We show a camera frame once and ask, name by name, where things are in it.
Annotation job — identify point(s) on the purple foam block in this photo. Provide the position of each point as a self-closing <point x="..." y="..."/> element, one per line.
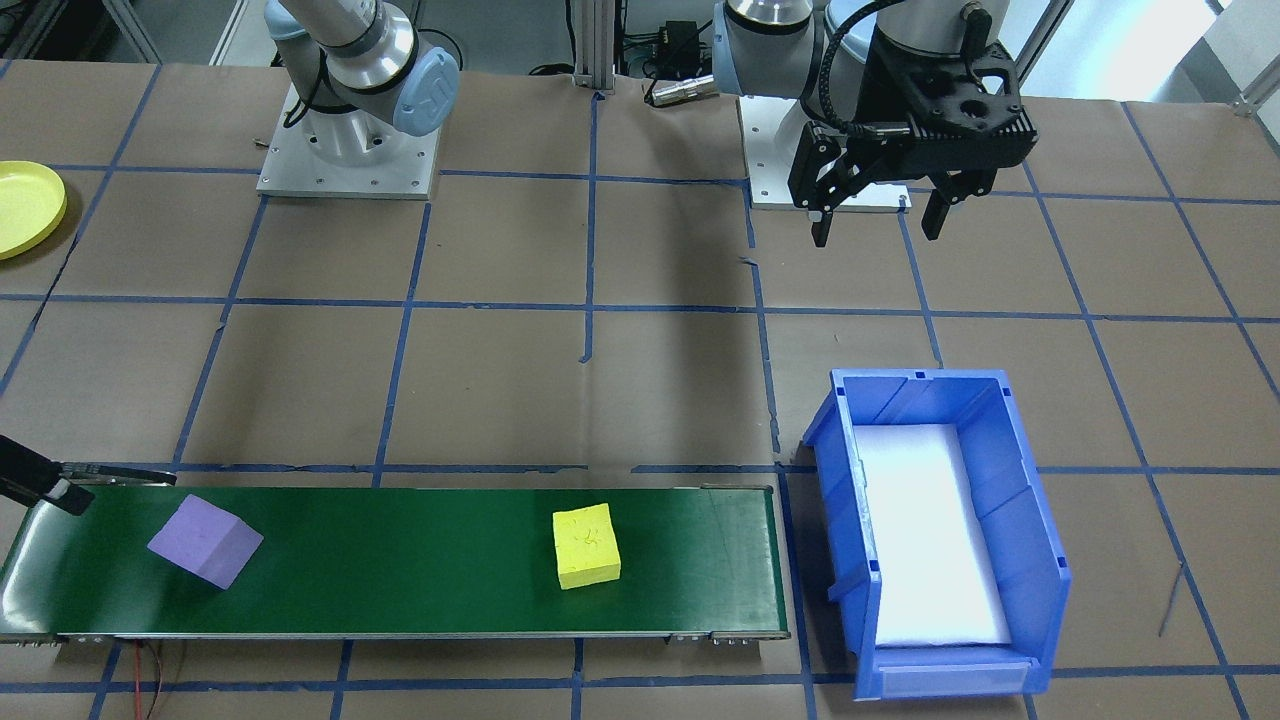
<point x="205" y="545"/>

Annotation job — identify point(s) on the yellow foam block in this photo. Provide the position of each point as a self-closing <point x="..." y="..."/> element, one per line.
<point x="585" y="545"/>

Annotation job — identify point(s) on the yellow round plate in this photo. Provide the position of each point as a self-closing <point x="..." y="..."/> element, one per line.
<point x="30" y="205"/>

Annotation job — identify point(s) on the silver cylindrical connector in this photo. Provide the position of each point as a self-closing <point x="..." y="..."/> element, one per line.
<point x="685" y="92"/>

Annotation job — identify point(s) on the black power adapter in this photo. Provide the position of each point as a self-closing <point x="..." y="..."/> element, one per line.
<point x="680" y="38"/>

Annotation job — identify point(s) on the blue plastic bin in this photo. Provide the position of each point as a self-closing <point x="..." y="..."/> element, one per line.
<point x="840" y="520"/>

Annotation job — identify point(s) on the white foam liner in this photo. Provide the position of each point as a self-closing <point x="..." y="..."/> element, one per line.
<point x="930" y="540"/>

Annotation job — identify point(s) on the green conveyor belt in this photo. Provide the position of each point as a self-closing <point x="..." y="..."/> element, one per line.
<point x="400" y="560"/>

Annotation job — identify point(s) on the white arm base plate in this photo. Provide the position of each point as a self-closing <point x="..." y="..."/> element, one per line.
<point x="780" y="195"/>
<point x="350" y="180"/>

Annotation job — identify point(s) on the aluminium profile post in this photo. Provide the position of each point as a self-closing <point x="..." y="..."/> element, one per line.
<point x="595" y="40"/>

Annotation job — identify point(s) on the aluminium frame bar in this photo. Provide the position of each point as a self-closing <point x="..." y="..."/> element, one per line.
<point x="1258" y="100"/>

